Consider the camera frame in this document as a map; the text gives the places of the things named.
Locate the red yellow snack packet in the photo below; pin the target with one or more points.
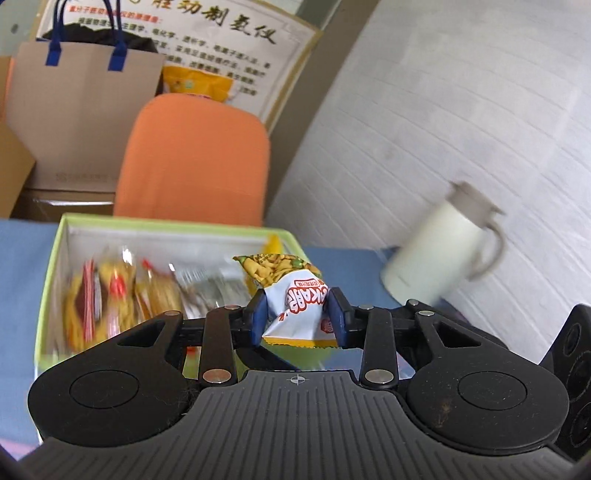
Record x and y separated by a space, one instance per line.
99 304

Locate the green white snack box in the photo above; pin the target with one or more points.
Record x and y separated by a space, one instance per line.
81 237

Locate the cream thermos jug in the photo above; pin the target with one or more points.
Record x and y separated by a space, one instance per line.
459 240

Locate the white yellow peanut snack packet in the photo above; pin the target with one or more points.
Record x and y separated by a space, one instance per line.
295 295

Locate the brown paper bag blue handles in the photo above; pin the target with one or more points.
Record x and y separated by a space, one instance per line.
73 104

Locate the yellow plastic bag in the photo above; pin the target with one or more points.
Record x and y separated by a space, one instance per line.
198 83

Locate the clear silver snack packet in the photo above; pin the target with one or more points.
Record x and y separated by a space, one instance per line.
205 287

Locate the white poster with Chinese text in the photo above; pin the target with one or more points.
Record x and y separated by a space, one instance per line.
133 48

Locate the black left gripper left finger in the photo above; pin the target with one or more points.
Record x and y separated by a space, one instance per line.
227 336

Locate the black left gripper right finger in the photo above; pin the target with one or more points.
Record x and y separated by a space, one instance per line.
389 337

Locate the orange chair backrest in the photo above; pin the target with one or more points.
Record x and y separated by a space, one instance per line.
193 159

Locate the brown cardboard box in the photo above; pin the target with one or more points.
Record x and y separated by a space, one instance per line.
16 161

